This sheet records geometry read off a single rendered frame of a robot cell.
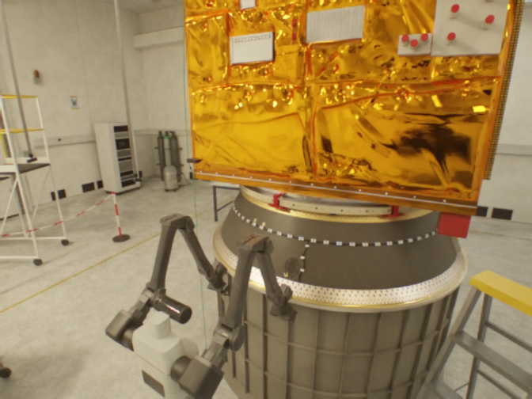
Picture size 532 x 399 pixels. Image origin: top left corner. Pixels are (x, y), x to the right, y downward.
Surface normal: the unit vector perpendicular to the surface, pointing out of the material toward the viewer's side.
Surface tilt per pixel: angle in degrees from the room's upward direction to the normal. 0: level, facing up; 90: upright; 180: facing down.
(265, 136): 87
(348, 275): 62
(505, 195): 90
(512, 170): 90
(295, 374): 90
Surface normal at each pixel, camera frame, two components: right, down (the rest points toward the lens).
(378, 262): 0.07, -0.18
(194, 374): -0.26, -0.70
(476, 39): -0.46, 0.26
